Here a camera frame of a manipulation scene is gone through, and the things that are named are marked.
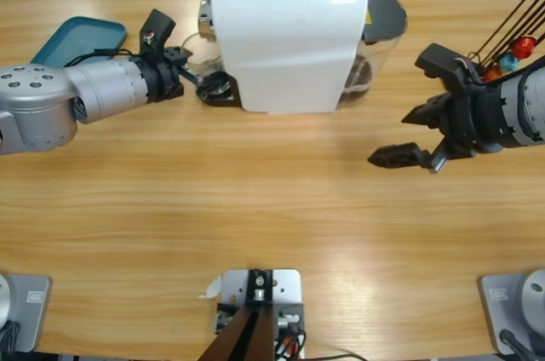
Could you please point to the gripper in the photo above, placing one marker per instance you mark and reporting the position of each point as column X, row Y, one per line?
column 462, row 131
column 164, row 76

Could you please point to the clear glass cup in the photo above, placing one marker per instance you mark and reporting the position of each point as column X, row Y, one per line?
column 204, row 50

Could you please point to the white capsule coffee machine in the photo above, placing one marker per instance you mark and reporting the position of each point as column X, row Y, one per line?
column 281, row 50

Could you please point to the orange coffee capsule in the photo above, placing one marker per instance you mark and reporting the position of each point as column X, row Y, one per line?
column 491, row 73

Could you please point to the blue coffee capsule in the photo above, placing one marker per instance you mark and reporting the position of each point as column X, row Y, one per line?
column 508, row 63

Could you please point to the red coffee capsule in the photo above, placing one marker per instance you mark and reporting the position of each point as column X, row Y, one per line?
column 524, row 47

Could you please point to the metal grid drip tray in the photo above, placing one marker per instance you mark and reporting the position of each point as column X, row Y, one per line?
column 225, row 99

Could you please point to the teal plastic tray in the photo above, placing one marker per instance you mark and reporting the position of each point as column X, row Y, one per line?
column 85, row 37

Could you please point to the clear water tank dark lid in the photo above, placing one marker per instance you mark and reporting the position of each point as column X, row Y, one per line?
column 383, row 12

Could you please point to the black rod capsule holder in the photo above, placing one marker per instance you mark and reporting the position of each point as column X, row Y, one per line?
column 523, row 16

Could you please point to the white paper tag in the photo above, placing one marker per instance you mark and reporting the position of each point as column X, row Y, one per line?
column 211, row 286

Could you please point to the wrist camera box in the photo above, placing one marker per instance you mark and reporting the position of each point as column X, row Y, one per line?
column 447, row 65
column 155, row 33

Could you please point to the white mount block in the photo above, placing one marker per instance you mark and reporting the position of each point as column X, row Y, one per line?
column 285, row 288

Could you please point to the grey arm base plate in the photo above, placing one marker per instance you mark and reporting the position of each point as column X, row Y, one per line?
column 498, row 314
column 34, row 314

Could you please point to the dark camera post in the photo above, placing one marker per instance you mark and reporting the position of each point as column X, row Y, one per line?
column 251, row 335

